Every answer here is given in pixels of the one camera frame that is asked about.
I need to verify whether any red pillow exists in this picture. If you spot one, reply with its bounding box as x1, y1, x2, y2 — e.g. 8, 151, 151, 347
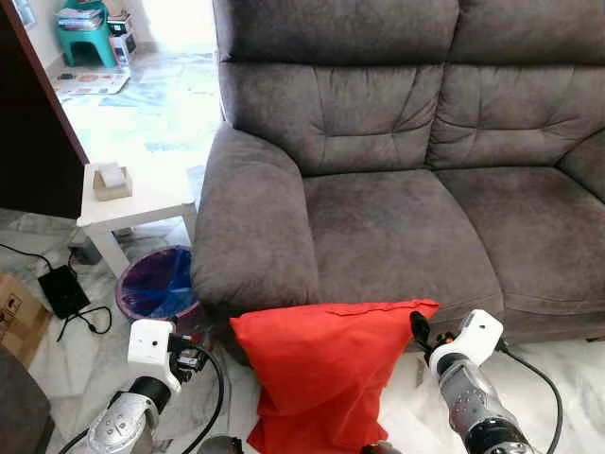
230, 300, 441, 454

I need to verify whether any dark grey fabric sofa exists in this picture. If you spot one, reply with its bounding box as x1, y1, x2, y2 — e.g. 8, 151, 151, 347
192, 0, 605, 347

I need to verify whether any patterned floor mat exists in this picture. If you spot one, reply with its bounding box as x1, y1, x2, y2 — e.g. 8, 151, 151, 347
52, 68, 131, 96

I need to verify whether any bin with blue bag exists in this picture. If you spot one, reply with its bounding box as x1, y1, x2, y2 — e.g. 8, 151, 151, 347
115, 246, 205, 328

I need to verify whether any silver robot right leg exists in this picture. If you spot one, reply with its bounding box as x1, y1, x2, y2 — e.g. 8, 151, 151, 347
363, 440, 404, 454

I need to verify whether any black power adapter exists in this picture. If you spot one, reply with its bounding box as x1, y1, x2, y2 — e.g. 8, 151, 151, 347
38, 265, 92, 320

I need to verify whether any white side table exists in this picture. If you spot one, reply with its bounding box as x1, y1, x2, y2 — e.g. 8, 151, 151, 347
78, 161, 198, 277

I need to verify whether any brown cardboard box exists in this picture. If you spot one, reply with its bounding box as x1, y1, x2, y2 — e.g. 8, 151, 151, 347
0, 272, 54, 368

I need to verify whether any beige tissue box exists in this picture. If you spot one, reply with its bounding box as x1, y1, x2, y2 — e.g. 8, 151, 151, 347
93, 163, 133, 201

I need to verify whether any dark brown wooden cabinet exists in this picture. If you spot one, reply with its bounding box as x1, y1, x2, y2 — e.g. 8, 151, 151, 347
0, 0, 89, 221

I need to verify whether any green plastic stool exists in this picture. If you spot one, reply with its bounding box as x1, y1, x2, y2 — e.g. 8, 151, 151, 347
54, 8, 118, 69

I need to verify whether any stack of books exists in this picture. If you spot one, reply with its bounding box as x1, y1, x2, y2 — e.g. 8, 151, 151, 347
57, 4, 105, 31

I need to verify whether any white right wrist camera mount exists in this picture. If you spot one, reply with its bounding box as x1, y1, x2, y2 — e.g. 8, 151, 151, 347
428, 309, 505, 375

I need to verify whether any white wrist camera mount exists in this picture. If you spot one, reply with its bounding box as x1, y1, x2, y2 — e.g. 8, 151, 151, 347
128, 319, 182, 393
428, 309, 505, 375

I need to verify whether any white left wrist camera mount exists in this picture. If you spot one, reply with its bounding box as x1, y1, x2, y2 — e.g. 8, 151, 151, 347
128, 319, 182, 393

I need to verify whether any black floor cable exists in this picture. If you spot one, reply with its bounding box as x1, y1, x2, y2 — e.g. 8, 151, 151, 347
55, 305, 113, 343
0, 242, 56, 275

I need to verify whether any framed wall picture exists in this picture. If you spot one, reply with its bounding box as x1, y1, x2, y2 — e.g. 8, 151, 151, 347
13, 0, 40, 30

